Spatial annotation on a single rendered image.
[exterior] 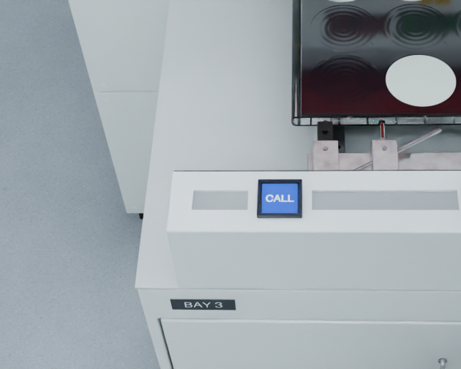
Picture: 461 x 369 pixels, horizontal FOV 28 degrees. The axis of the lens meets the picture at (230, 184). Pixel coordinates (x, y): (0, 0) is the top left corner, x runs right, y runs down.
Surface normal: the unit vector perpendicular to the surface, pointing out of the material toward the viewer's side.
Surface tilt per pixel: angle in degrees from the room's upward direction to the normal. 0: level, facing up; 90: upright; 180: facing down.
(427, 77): 0
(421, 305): 90
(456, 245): 90
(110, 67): 90
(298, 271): 90
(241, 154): 0
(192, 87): 0
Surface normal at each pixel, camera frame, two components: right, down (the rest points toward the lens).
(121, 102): -0.04, 0.81
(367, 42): -0.07, -0.59
